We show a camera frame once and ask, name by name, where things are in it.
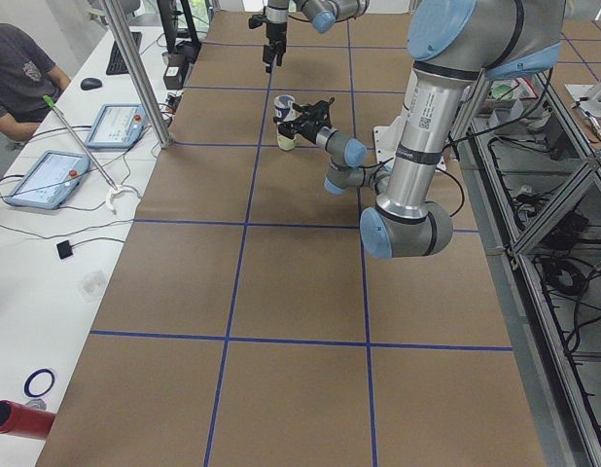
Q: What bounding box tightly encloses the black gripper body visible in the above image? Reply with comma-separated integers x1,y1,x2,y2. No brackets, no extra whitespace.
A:
266,21,287,46
295,109,335,144

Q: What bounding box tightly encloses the white tennis ball can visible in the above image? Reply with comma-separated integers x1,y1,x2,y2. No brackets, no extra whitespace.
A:
273,94,297,151

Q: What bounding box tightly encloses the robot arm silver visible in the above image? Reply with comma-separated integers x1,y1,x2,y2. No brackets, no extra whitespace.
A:
248,0,370,74
360,1,566,258

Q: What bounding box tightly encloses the black box white label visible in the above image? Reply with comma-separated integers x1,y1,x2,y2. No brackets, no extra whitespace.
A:
163,54,192,90

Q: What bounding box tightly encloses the black monitor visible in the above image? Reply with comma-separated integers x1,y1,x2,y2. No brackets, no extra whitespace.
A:
157,0,201,58

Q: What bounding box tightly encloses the small electronics board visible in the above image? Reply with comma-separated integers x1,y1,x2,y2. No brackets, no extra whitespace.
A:
163,93,182,115

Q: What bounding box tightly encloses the black keyboard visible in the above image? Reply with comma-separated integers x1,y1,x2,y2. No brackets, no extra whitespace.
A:
105,30,143,76

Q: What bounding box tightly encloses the upper teach pendant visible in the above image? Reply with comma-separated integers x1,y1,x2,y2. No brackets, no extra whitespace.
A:
86,103,147,151

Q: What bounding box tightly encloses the teach pendant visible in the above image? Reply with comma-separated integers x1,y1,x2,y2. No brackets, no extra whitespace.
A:
86,103,147,151
4,150,90,210

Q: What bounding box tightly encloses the black computer mouse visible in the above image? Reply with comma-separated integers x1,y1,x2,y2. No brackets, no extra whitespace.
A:
80,78,103,90

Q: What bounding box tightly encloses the metal rod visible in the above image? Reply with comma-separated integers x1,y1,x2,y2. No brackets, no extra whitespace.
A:
43,94,142,213

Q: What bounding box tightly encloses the lower teach pendant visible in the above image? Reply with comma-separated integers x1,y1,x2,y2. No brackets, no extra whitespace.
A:
4,150,90,210

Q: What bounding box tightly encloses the seated man grey shirt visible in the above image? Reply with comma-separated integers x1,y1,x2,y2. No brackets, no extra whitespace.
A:
0,23,71,142

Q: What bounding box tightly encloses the small black square pad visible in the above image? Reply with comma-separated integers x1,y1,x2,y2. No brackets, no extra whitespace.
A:
56,239,73,260

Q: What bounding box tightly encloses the red bottle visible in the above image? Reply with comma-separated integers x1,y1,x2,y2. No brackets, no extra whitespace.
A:
0,400,55,440

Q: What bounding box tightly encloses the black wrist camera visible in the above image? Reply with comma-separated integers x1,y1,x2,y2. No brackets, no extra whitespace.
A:
248,14,267,29

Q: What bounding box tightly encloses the white pedestal column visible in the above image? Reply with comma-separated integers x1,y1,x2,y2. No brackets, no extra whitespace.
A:
373,114,428,170

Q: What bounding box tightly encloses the aluminium frame post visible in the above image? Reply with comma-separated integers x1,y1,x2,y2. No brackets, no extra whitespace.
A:
100,0,172,149

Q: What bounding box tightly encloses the blue ring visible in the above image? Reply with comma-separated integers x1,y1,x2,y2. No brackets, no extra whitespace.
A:
24,368,56,398

